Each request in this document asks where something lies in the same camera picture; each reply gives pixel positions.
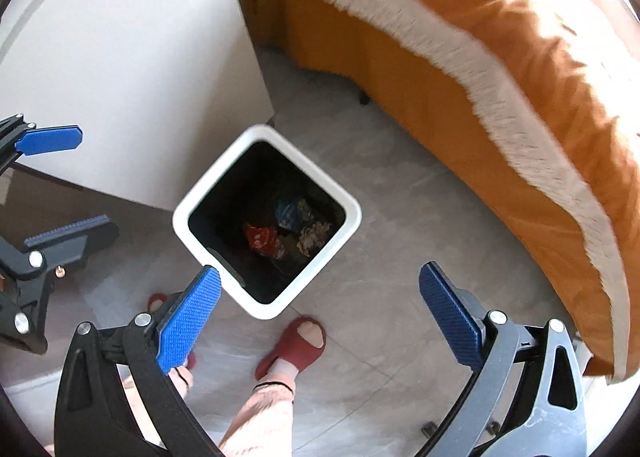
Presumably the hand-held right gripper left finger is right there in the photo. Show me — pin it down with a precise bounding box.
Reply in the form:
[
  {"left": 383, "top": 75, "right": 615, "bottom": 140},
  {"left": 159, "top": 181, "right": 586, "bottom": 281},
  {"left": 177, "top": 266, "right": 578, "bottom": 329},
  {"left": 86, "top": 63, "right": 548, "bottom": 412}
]
[{"left": 54, "top": 264, "right": 223, "bottom": 457}]

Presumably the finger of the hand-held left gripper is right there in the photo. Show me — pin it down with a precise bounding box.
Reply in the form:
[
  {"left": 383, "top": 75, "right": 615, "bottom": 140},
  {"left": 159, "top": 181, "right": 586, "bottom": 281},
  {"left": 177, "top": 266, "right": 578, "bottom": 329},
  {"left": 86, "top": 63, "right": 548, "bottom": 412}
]
[
  {"left": 0, "top": 113, "right": 84, "bottom": 173},
  {"left": 0, "top": 214, "right": 121, "bottom": 355}
]

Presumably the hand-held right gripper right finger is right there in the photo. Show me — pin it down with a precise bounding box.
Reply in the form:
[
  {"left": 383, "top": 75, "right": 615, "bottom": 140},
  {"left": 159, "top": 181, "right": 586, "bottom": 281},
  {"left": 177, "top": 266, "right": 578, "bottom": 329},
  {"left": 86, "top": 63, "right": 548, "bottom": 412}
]
[{"left": 418, "top": 261, "right": 588, "bottom": 457}]

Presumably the white square trash bin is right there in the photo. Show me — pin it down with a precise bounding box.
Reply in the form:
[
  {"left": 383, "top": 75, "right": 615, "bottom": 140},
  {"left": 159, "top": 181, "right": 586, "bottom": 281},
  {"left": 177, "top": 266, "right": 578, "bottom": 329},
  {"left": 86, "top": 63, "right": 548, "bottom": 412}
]
[{"left": 171, "top": 124, "right": 362, "bottom": 320}]

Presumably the white cabinet panel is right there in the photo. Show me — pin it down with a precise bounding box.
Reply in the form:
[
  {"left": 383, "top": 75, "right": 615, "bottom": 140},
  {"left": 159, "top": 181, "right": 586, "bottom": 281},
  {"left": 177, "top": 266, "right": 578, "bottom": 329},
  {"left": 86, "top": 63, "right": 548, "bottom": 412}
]
[{"left": 0, "top": 0, "right": 276, "bottom": 212}]

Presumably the red snack wrapper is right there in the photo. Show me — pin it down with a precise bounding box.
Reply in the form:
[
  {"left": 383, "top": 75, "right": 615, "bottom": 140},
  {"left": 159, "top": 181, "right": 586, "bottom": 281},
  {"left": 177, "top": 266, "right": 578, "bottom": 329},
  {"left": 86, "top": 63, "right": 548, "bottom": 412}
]
[{"left": 243, "top": 222, "right": 279, "bottom": 255}]

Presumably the person's right leg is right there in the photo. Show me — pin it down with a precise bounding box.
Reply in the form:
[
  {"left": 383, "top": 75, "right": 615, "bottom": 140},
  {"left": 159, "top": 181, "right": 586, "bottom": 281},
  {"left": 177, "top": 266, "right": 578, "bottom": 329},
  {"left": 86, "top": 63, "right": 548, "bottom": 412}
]
[{"left": 217, "top": 322, "right": 321, "bottom": 457}]

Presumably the blue snack wrapper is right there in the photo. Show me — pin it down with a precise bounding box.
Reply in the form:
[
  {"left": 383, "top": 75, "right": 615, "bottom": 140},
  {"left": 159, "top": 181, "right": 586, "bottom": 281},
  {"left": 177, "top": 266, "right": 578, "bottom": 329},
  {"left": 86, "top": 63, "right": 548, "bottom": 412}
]
[{"left": 274, "top": 197, "right": 313, "bottom": 230}]

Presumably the beige crumpled wrapper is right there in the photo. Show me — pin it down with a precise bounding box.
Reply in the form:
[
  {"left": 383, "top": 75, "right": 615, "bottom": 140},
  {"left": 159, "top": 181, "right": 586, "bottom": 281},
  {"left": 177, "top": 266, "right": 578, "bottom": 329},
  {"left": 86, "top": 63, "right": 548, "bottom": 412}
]
[{"left": 295, "top": 220, "right": 332, "bottom": 255}]

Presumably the orange bed cover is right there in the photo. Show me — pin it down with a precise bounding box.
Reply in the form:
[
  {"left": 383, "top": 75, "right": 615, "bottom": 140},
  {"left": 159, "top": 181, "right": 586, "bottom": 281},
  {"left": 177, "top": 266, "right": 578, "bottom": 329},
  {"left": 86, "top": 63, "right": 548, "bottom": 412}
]
[{"left": 220, "top": 0, "right": 640, "bottom": 383}]

